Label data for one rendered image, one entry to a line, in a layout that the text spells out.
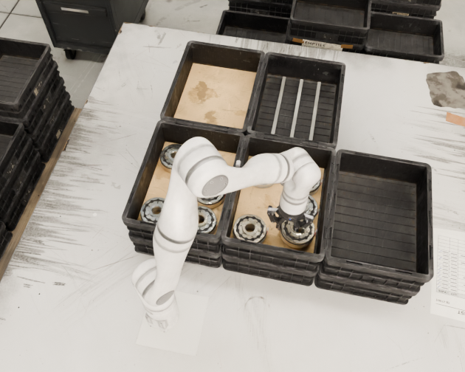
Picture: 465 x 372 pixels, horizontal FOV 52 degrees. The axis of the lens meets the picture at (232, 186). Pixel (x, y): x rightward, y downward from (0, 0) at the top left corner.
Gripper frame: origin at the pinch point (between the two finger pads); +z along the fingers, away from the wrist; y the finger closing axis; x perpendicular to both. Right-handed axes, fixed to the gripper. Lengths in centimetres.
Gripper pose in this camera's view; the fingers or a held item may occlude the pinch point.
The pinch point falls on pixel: (287, 226)
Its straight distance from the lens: 145.1
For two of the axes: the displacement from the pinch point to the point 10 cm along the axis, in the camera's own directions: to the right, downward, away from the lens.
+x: 2.2, -8.2, 5.3
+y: 9.8, 1.9, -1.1
